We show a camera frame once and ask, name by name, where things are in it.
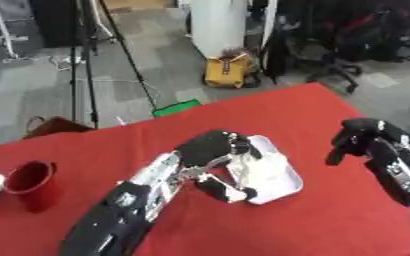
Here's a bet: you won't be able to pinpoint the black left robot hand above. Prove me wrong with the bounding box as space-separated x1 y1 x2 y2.
173 129 265 204

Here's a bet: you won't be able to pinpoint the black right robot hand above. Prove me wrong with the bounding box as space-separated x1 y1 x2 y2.
324 117 405 167

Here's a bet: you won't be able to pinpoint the white rectangular tray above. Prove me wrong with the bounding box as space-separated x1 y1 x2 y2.
224 134 305 205

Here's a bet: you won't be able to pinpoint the green flat object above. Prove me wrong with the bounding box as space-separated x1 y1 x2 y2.
150 99 204 118

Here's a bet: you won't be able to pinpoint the black office chair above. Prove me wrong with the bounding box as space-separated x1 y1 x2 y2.
276 0 410 95

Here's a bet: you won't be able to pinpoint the white pillar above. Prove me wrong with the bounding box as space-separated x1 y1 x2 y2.
187 0 251 59

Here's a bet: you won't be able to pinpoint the black tripod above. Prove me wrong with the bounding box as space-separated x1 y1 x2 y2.
66 0 160 129

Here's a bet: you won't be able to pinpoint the brown bag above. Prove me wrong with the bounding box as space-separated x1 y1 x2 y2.
21 115 97 140

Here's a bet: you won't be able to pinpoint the red cup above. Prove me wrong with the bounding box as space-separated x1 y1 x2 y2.
2 160 62 214

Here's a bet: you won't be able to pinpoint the black cabinet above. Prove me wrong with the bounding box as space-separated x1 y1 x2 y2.
30 0 100 49

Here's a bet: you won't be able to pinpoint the white stand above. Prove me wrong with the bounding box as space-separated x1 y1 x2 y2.
0 0 32 63

